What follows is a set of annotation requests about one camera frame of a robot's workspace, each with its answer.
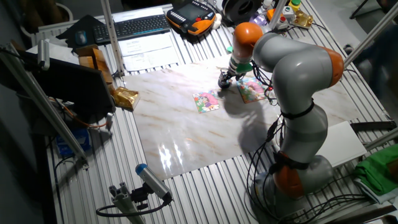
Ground aluminium frame beam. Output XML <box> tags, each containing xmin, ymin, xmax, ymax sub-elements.
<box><xmin>363</xmin><ymin>127</ymin><xmax>398</xmax><ymax>152</ymax></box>
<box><xmin>0</xmin><ymin>43</ymin><xmax>90</xmax><ymax>170</ymax></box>

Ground blurred person in dark clothes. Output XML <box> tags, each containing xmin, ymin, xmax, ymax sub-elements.
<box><xmin>343</xmin><ymin>23</ymin><xmax>398</xmax><ymax>122</ymax></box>

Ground flat white box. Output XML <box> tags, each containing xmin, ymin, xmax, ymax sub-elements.
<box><xmin>315</xmin><ymin>120</ymin><xmax>368</xmax><ymax>168</ymax></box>

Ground silver bar camera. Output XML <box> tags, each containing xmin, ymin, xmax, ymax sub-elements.
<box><xmin>37</xmin><ymin>39</ymin><xmax>51</xmax><ymax>72</ymax></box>

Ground plain white sheet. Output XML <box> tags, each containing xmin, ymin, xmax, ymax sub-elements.
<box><xmin>26</xmin><ymin>42</ymin><xmax>80</xmax><ymax>66</ymax></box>

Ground printed white paper sheet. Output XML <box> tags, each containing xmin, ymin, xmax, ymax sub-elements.
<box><xmin>118</xmin><ymin>32</ymin><xmax>174</xmax><ymax>57</ymax></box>
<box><xmin>123</xmin><ymin>46</ymin><xmax>182</xmax><ymax>73</ymax></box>

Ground dark computer mouse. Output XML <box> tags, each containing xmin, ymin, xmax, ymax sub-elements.
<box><xmin>74</xmin><ymin>30</ymin><xmax>88</xmax><ymax>47</ymax></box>

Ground black computer keyboard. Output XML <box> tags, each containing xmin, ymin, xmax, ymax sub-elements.
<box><xmin>92</xmin><ymin>14</ymin><xmax>171</xmax><ymax>45</ymax></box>

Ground small grey switch box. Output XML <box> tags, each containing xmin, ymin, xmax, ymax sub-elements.
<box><xmin>281</xmin><ymin>5</ymin><xmax>295</xmax><ymax>20</ymax></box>

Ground green printed wrist mount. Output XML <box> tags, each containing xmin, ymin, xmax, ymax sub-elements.
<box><xmin>226</xmin><ymin>45</ymin><xmax>254</xmax><ymax>74</ymax></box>

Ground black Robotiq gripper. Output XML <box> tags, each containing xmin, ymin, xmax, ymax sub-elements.
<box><xmin>218</xmin><ymin>70</ymin><xmax>238</xmax><ymax>87</ymax></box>

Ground black metal bar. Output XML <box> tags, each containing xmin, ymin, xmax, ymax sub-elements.
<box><xmin>350</xmin><ymin>120</ymin><xmax>398</xmax><ymax>134</ymax></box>

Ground brown cardboard boxes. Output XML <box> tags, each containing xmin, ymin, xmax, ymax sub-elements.
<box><xmin>76</xmin><ymin>44</ymin><xmax>114</xmax><ymax>94</ymax></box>

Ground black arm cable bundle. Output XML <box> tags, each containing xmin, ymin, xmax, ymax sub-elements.
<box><xmin>246</xmin><ymin>60</ymin><xmax>285</xmax><ymax>224</ymax></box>

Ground black mouse pad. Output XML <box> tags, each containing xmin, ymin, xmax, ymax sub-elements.
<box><xmin>55</xmin><ymin>14</ymin><xmax>108</xmax><ymax>50</ymax></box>

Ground orange cable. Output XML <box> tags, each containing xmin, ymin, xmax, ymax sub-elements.
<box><xmin>54</xmin><ymin>98</ymin><xmax>109</xmax><ymax>129</ymax></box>

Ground colourful cartoon jigsaw puzzle board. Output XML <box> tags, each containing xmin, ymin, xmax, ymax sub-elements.
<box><xmin>192</xmin><ymin>90</ymin><xmax>221</xmax><ymax>114</ymax></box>
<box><xmin>236</xmin><ymin>77</ymin><xmax>268</xmax><ymax>105</ymax></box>

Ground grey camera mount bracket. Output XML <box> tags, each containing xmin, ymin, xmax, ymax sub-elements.
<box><xmin>108</xmin><ymin>182</ymin><xmax>147</xmax><ymax>224</ymax></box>

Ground green cloth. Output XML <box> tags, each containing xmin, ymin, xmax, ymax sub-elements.
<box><xmin>353</xmin><ymin>143</ymin><xmax>398</xmax><ymax>197</ymax></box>

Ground purple plastic item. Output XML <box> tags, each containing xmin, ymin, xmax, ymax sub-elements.
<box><xmin>249</xmin><ymin>14</ymin><xmax>268</xmax><ymax>27</ymax></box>

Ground blue box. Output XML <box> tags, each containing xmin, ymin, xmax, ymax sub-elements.
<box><xmin>55</xmin><ymin>128</ymin><xmax>91</xmax><ymax>159</ymax></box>

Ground aluminium profile post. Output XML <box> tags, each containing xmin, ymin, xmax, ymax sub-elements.
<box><xmin>341</xmin><ymin>2</ymin><xmax>398</xmax><ymax>68</ymax></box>
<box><xmin>99</xmin><ymin>0</ymin><xmax>126</xmax><ymax>78</ymax></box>
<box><xmin>267</xmin><ymin>0</ymin><xmax>289</xmax><ymax>32</ymax></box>

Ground dangling board with red light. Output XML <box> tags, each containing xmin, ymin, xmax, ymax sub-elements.
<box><xmin>264</xmin><ymin>85</ymin><xmax>278</xmax><ymax>106</ymax></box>

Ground black filament spool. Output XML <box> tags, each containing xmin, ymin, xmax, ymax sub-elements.
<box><xmin>221</xmin><ymin>0</ymin><xmax>264</xmax><ymax>27</ymax></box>

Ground gold foil bag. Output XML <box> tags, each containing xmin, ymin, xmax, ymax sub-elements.
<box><xmin>111</xmin><ymin>86</ymin><xmax>141</xmax><ymax>112</ymax></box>

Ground black chair base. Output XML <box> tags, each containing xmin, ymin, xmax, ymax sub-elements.
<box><xmin>348</xmin><ymin>0</ymin><xmax>398</xmax><ymax>20</ymax></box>

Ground black puck with blue sticker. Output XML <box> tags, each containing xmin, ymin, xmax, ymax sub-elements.
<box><xmin>217</xmin><ymin>78</ymin><xmax>233</xmax><ymax>91</ymax></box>

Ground black monitor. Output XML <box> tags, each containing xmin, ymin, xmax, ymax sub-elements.
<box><xmin>17</xmin><ymin>49</ymin><xmax>116</xmax><ymax>124</ymax></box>

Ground white rounded plastic toy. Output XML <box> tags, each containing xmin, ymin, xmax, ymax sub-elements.
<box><xmin>212</xmin><ymin>12</ymin><xmax>223</xmax><ymax>30</ymax></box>

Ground orange black teach pendant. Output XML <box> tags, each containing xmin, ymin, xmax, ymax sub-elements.
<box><xmin>165</xmin><ymin>0</ymin><xmax>218</xmax><ymax>37</ymax></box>

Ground white round chair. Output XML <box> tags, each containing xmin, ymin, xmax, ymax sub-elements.
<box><xmin>19</xmin><ymin>2</ymin><xmax>75</xmax><ymax>40</ymax></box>

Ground yellow box with green button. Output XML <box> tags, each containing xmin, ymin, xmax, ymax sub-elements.
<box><xmin>288</xmin><ymin>0</ymin><xmax>302</xmax><ymax>13</ymax></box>

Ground grey box with red button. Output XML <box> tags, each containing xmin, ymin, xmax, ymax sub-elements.
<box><xmin>275</xmin><ymin>14</ymin><xmax>290</xmax><ymax>31</ymax></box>

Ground silver camera with blue cap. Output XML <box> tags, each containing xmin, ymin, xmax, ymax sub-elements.
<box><xmin>135</xmin><ymin>162</ymin><xmax>174</xmax><ymax>202</ymax></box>

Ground black camera cable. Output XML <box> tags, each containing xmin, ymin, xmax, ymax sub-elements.
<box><xmin>95</xmin><ymin>192</ymin><xmax>172</xmax><ymax>218</ymax></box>

